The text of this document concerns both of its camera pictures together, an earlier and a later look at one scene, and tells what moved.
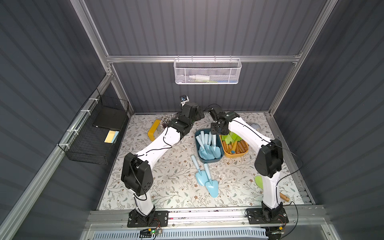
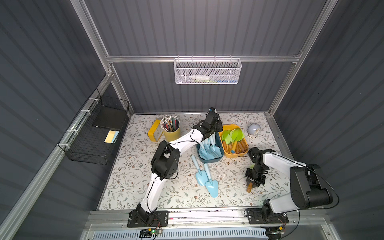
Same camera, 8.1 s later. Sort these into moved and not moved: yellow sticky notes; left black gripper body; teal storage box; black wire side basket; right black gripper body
Moved: left black gripper body; right black gripper body
Not moved: yellow sticky notes; teal storage box; black wire side basket
